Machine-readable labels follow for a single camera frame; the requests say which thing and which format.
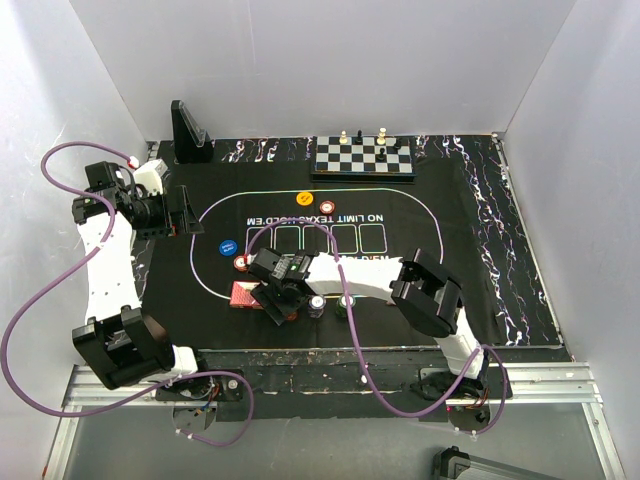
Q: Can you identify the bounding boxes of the blue poker chip stack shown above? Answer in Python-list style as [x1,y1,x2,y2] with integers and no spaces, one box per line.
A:
[307,295,327,319]

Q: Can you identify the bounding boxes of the blue small blind button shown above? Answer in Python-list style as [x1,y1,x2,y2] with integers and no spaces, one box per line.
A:
[218,239,238,257]

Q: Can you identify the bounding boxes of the red chips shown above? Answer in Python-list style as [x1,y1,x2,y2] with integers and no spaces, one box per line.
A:
[233,255,249,272]
[320,201,335,215]

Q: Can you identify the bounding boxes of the yellow big blind button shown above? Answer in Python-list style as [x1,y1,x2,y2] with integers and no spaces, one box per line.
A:
[296,191,314,206]

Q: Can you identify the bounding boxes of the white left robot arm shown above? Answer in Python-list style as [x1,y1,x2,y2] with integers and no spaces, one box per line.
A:
[72,160,213,400]

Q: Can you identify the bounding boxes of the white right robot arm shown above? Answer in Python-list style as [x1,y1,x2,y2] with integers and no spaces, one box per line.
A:
[248,248,489,398]

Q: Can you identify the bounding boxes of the red playing card box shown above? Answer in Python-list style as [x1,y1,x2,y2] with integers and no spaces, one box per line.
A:
[229,281,262,309]

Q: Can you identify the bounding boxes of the green poker chip stack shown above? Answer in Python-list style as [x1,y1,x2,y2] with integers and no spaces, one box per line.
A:
[335,295,356,320]

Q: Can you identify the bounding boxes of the black poker table mat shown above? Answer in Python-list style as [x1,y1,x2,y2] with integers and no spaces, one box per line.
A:
[130,135,507,351]

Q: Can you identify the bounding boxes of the black card dealer shoe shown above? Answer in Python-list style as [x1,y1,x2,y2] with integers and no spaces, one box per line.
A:
[170,100,214,164]

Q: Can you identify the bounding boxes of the black white chessboard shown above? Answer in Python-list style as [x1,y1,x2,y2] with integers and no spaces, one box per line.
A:
[311,135,416,183]

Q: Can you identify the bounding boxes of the white chess piece right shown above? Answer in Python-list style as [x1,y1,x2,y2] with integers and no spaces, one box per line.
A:
[376,127,386,146]

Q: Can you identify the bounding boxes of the black case corner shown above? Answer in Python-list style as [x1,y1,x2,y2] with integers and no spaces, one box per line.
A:
[432,446,556,480]

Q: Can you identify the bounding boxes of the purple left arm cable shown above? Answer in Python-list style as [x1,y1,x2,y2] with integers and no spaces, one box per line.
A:
[0,141,255,447]

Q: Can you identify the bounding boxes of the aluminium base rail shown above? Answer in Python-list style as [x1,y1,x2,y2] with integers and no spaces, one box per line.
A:
[63,362,602,407]

